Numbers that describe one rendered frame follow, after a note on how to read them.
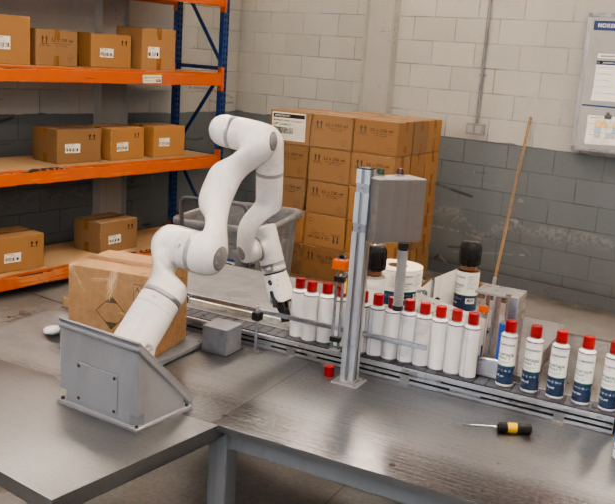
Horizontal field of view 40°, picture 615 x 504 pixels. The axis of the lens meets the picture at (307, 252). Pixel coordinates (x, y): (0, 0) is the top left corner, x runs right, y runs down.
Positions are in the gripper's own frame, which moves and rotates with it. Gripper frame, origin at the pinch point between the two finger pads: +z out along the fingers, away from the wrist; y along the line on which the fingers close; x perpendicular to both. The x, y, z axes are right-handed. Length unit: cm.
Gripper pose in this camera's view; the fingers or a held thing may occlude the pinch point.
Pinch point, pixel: (285, 315)
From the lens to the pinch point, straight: 289.4
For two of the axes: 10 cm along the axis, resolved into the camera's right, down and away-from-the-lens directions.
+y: 4.6, -1.7, 8.7
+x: -8.6, 1.8, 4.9
